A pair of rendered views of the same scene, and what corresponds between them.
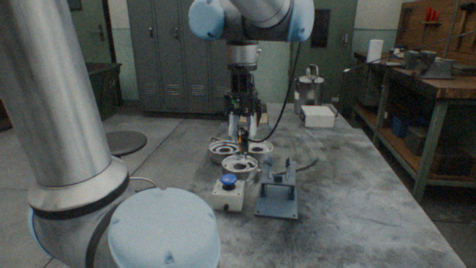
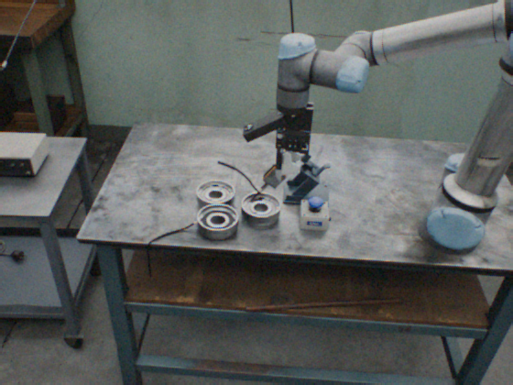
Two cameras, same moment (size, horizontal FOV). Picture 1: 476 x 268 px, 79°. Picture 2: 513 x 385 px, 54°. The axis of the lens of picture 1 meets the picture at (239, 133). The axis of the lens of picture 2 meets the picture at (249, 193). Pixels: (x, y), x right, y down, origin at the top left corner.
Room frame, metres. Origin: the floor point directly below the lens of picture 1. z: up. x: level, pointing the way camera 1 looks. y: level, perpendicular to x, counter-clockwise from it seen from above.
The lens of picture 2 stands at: (0.87, 1.05, 1.67)
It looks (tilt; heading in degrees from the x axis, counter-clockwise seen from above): 37 degrees down; 265
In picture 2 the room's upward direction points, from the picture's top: 2 degrees clockwise
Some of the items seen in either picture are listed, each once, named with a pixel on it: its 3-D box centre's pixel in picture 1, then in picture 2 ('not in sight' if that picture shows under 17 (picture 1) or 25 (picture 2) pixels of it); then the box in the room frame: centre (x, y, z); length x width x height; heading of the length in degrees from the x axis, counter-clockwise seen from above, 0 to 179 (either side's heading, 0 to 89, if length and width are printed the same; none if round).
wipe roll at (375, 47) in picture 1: (374, 50); not in sight; (2.76, -1.25, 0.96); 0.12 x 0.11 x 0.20; 83
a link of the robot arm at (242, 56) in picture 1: (243, 54); (292, 93); (0.69, -0.01, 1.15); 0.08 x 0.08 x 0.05
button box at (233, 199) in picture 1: (228, 195); (316, 214); (0.61, 0.03, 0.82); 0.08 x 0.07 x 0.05; 173
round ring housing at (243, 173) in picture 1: (239, 169); (260, 210); (0.75, 0.00, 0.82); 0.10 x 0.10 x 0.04
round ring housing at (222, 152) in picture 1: (224, 152); (217, 222); (0.87, 0.05, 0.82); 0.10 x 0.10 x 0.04
